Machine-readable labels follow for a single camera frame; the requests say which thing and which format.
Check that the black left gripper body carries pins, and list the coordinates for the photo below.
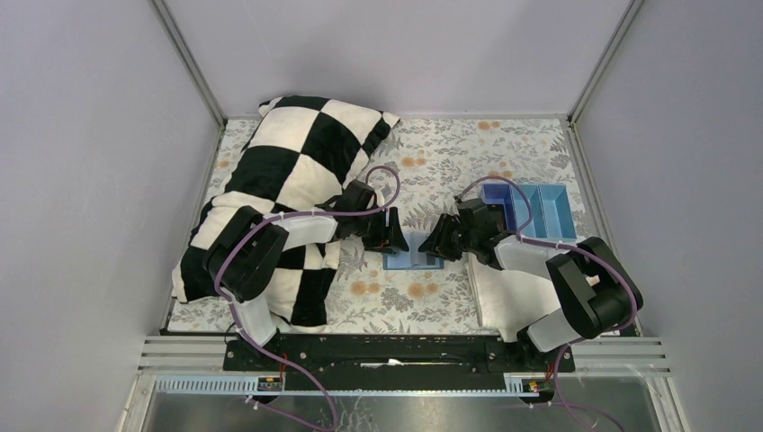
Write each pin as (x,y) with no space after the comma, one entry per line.
(381,227)

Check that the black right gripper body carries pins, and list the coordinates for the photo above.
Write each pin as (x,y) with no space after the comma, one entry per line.
(463,231)

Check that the blue card holder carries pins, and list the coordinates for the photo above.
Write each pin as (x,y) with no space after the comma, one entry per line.
(413,259)

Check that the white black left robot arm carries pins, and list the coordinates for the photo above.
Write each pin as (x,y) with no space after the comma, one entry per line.
(242,260)

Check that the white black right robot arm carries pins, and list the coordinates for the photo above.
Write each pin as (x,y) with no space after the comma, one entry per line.
(594,292)

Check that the floral table cloth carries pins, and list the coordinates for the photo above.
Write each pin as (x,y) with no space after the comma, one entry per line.
(436,160)

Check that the white folded towel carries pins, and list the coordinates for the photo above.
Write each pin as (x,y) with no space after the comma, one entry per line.
(508,301)

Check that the blue three-compartment tray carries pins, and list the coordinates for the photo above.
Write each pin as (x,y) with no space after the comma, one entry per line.
(551,213)

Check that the black white checkered pillow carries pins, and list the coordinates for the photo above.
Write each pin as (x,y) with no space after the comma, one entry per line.
(305,151)

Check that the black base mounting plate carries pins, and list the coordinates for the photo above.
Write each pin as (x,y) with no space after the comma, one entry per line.
(387,362)

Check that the aluminium frame rail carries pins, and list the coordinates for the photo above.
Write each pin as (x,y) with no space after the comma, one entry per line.
(608,384)

